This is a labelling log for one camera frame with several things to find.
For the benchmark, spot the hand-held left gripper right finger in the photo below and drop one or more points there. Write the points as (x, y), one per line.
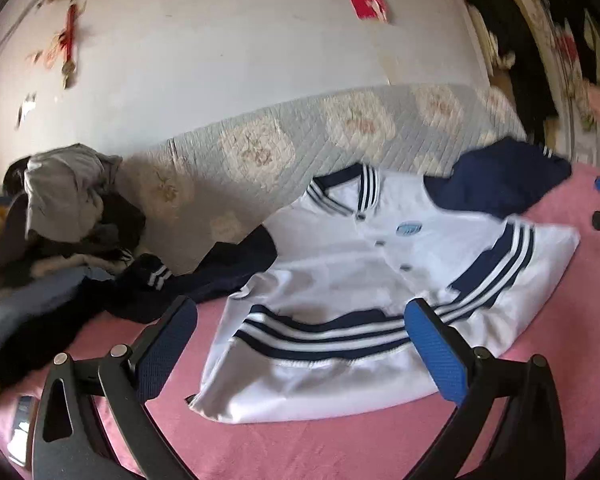
(435, 355)

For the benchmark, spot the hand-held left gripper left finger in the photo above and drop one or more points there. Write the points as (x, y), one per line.
(167, 345)

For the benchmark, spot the white and navy striped jacket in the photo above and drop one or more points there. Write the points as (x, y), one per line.
(350, 270)

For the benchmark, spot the dark clothes pile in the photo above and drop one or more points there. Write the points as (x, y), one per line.
(105, 230)

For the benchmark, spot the dark hanging clothes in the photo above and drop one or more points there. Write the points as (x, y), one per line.
(520, 50)

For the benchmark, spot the floral curtain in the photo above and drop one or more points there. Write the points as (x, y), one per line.
(580, 50)

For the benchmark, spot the blue-grey garment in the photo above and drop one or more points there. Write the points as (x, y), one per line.
(35, 305)

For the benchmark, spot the pink blanket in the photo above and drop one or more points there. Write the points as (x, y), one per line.
(330, 450)

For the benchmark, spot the smartphone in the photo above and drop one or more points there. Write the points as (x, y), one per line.
(22, 427)

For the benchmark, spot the grey garment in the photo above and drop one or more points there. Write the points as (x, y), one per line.
(62, 195)

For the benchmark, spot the grey quilted floral cover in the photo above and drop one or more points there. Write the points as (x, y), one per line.
(290, 150)

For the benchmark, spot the red hanging knot ornament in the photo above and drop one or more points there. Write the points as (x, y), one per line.
(71, 40)

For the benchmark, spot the small wall sticker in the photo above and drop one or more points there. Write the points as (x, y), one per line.
(27, 107)

